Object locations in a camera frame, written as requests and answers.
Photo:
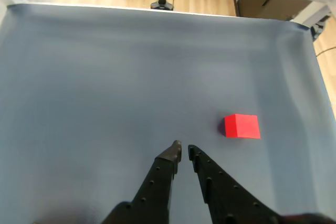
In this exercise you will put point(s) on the red cube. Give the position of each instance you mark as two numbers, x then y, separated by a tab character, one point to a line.
242	127

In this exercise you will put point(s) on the brown cardboard box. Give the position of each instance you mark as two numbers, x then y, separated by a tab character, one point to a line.
265	5

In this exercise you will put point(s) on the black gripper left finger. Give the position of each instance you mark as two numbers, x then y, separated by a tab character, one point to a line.
157	187

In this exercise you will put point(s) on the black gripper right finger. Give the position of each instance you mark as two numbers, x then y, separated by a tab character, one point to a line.
225	197

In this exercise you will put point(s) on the grey table mat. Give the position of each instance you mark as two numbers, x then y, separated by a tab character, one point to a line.
131	82

